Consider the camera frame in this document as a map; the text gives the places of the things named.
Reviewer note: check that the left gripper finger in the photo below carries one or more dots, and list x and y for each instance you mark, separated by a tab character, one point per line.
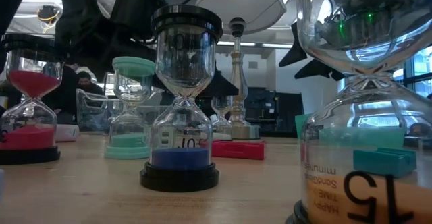
222	85

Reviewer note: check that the person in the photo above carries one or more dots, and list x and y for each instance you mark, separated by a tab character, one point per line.
65	96
86	80

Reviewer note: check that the white shade silver table lamp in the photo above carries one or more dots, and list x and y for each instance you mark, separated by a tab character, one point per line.
241	1

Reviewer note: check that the black cabinet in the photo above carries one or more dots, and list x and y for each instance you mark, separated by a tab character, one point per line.
273	109

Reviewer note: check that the red digital timer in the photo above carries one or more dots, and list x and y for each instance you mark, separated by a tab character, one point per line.
236	149

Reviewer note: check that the teal translucent plastic bin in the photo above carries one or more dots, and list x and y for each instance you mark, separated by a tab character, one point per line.
302	122

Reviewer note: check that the grey wall vent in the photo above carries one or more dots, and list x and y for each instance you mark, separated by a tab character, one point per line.
253	65

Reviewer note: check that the red sand hourglass black caps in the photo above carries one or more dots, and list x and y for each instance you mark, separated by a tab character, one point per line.
32	82

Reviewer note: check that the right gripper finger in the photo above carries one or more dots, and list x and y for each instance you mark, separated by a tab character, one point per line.
296	48
319	69

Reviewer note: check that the blue sand hourglass black caps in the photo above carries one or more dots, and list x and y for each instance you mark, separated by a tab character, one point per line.
180	158

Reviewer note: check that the long ceiling light strip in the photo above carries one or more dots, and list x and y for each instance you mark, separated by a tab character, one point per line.
276	45

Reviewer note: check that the clear plastic bin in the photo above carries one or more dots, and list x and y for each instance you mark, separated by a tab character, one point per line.
91	116

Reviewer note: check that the window with dark frame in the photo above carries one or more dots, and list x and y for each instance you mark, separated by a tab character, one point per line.
422	82

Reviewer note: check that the white sand hourglass black caps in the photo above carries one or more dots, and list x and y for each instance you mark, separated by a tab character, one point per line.
221	129

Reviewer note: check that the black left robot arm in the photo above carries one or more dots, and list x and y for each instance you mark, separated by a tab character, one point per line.
77	21

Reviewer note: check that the orange sand hourglass black caps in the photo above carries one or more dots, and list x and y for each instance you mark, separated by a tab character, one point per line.
337	200

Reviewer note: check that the teal digital timer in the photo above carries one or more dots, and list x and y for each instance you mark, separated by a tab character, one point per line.
381	163

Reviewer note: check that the mint green hourglass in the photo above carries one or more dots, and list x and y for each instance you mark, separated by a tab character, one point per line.
130	146

